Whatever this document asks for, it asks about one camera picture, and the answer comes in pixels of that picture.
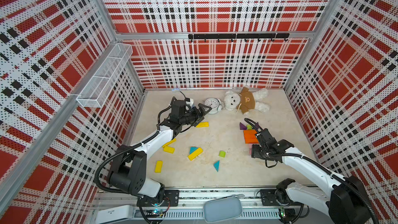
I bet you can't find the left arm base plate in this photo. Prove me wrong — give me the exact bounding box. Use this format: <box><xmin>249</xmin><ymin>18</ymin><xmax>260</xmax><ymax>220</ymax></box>
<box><xmin>137</xmin><ymin>188</ymin><xmax>180</xmax><ymax>207</ymax></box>

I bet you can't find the yellow long block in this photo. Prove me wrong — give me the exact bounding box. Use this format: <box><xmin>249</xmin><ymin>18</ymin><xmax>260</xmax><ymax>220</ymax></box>
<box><xmin>188</xmin><ymin>147</ymin><xmax>203</xmax><ymax>161</ymax></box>
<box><xmin>162</xmin><ymin>139</ymin><xmax>176</xmax><ymax>147</ymax></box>
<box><xmin>196</xmin><ymin>122</ymin><xmax>209</xmax><ymax>128</ymax></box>

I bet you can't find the grey pouch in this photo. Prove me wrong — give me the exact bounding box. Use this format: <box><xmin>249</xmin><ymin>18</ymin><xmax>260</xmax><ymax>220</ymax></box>
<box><xmin>203</xmin><ymin>196</ymin><xmax>243</xmax><ymax>224</ymax></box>

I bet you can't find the teal triangle block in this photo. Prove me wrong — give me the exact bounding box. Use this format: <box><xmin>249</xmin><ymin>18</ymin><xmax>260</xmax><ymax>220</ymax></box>
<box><xmin>214</xmin><ymin>161</ymin><xmax>220</xmax><ymax>172</ymax></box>
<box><xmin>189</xmin><ymin>147</ymin><xmax>198</xmax><ymax>154</ymax></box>

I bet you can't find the small yellow block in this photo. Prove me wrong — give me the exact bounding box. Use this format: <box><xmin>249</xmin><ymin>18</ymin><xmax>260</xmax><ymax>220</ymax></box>
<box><xmin>163</xmin><ymin>146</ymin><xmax>175</xmax><ymax>153</ymax></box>

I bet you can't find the white box device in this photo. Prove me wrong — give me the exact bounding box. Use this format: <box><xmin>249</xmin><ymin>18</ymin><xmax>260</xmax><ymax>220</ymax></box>
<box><xmin>95</xmin><ymin>205</ymin><xmax>134</xmax><ymax>224</ymax></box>

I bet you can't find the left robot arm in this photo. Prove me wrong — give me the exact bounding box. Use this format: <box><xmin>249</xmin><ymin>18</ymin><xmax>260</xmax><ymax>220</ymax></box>
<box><xmin>93</xmin><ymin>97</ymin><xmax>211</xmax><ymax>206</ymax></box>

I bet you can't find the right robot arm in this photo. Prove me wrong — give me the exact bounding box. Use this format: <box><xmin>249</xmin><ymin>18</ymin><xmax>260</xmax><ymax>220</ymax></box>
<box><xmin>244</xmin><ymin>118</ymin><xmax>379</xmax><ymax>224</ymax></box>

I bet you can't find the yellow long block top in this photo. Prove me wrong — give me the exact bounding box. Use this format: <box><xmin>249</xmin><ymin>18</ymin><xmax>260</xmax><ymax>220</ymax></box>
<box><xmin>196</xmin><ymin>122</ymin><xmax>209</xmax><ymax>128</ymax></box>

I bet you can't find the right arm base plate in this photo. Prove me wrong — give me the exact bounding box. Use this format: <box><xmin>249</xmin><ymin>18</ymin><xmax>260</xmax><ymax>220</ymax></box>
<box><xmin>256</xmin><ymin>189</ymin><xmax>301</xmax><ymax>207</ymax></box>

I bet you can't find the black hook rail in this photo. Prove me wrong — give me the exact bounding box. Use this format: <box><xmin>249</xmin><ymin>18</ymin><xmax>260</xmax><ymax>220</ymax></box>
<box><xmin>188</xmin><ymin>33</ymin><xmax>290</xmax><ymax>40</ymax></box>

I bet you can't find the yellow block bottom left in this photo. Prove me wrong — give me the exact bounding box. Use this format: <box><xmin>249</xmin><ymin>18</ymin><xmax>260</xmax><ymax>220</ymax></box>
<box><xmin>154</xmin><ymin>161</ymin><xmax>163</xmax><ymax>173</ymax></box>

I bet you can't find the orange rectangular block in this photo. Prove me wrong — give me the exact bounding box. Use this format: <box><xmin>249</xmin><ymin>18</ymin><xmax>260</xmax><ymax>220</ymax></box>
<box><xmin>244</xmin><ymin>134</ymin><xmax>257</xmax><ymax>140</ymax></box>

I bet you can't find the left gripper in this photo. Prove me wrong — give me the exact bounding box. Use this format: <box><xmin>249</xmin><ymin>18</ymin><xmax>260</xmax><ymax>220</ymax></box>
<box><xmin>180</xmin><ymin>104</ymin><xmax>211</xmax><ymax>127</ymax></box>

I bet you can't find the purple triangle block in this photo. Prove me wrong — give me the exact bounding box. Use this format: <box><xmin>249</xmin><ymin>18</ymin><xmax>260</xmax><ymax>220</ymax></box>
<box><xmin>239</xmin><ymin>122</ymin><xmax>247</xmax><ymax>130</ymax></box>

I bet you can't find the orange trapezoid block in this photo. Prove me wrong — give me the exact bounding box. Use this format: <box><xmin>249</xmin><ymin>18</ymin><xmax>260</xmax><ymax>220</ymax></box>
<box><xmin>243</xmin><ymin>130</ymin><xmax>257</xmax><ymax>135</ymax></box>

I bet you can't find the white wire basket shelf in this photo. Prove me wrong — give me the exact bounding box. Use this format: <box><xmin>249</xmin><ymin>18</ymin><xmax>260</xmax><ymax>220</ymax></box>
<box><xmin>77</xmin><ymin>43</ymin><xmax>132</xmax><ymax>108</ymax></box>

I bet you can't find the white teddy bear brown hoodie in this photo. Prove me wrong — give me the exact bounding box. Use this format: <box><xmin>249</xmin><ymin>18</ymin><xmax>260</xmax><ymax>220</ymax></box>
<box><xmin>223</xmin><ymin>87</ymin><xmax>270</xmax><ymax>115</ymax></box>

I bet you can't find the white alarm clock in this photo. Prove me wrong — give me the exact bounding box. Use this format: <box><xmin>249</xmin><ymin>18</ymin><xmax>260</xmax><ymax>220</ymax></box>
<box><xmin>204</xmin><ymin>97</ymin><xmax>222</xmax><ymax>115</ymax></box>

